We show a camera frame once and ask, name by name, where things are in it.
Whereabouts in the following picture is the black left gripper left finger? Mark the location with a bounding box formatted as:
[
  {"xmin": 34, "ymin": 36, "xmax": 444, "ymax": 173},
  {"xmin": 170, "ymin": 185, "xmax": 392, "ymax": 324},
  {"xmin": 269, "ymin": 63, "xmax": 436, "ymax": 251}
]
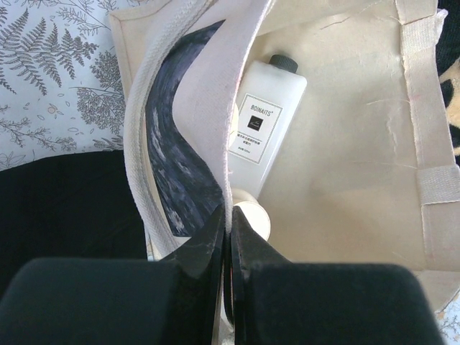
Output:
[{"xmin": 1, "ymin": 207, "xmax": 226, "ymax": 344}]

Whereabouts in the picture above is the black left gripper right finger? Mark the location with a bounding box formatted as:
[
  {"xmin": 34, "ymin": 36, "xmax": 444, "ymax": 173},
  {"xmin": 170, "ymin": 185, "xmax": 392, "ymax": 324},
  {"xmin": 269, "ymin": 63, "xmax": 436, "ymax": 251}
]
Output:
[{"xmin": 229, "ymin": 208, "xmax": 443, "ymax": 344}]

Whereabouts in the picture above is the cream cylindrical bottle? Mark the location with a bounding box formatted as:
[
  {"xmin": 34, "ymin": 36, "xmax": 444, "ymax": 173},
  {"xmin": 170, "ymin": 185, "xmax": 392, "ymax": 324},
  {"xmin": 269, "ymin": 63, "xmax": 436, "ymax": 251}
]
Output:
[
  {"xmin": 229, "ymin": 104, "xmax": 239, "ymax": 142},
  {"xmin": 231, "ymin": 188, "xmax": 271, "ymax": 242}
]

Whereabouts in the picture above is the beige canvas tote bag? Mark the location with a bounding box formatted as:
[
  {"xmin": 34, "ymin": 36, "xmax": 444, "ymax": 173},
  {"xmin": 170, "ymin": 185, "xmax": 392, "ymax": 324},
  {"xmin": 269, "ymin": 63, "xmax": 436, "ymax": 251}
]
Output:
[{"xmin": 109, "ymin": 1, "xmax": 459, "ymax": 310}]

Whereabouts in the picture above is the white rectangular bottle black cap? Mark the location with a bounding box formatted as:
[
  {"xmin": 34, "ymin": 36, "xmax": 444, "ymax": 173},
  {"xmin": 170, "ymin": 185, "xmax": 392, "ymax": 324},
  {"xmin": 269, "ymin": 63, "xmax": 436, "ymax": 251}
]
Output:
[{"xmin": 229, "ymin": 55, "xmax": 307, "ymax": 198}]

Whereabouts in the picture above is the black folded cloth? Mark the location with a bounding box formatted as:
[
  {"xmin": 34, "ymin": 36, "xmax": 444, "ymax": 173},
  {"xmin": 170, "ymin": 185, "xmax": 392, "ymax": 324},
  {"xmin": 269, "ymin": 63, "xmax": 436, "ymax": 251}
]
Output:
[{"xmin": 1, "ymin": 151, "xmax": 147, "ymax": 291}]

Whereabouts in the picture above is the floral pattern table cloth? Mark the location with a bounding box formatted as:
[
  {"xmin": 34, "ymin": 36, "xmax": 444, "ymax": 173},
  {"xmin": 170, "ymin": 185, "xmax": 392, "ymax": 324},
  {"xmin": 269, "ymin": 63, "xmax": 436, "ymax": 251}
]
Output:
[{"xmin": 1, "ymin": 0, "xmax": 137, "ymax": 170}]

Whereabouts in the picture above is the black flower pattern pillow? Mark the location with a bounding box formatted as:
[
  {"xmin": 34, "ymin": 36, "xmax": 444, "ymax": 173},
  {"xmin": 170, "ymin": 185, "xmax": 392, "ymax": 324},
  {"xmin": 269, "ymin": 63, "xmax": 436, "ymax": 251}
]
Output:
[{"xmin": 436, "ymin": 0, "xmax": 459, "ymax": 165}]

